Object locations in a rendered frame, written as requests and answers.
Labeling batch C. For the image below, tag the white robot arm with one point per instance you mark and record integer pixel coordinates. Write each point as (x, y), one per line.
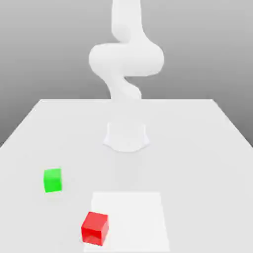
(126, 59)

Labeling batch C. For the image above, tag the small green cube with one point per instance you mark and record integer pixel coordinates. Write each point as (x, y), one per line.
(52, 180)

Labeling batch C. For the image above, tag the small red cube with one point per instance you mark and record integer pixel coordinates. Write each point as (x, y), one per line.
(94, 227)

